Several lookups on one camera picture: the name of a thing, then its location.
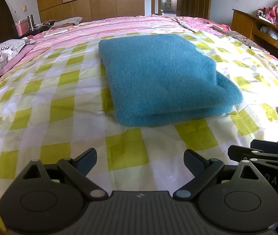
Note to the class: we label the pink storage box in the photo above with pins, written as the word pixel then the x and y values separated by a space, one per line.
pixel 22 27

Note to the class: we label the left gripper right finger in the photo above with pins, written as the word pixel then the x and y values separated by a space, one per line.
pixel 204 172

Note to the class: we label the yellow white checkered bedsheet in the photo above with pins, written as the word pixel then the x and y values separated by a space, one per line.
pixel 59 105

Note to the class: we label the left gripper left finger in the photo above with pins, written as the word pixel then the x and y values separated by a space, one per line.
pixel 75 171

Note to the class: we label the pink striped quilt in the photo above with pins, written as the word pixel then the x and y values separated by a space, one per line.
pixel 71 35

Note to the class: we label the white grey cloth on nightstand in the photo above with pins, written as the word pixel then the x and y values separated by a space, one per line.
pixel 69 21

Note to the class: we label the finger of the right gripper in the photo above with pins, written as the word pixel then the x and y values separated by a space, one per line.
pixel 265 146
pixel 238 153

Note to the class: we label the wooden side cabinet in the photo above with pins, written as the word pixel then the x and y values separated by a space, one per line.
pixel 250 27

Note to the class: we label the brown patterned folded cloth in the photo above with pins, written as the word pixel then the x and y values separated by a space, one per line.
pixel 241 38

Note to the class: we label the blue fuzzy flower sweater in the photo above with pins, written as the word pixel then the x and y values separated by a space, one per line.
pixel 163 79

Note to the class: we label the silver thermos bottle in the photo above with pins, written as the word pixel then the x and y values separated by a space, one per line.
pixel 31 22

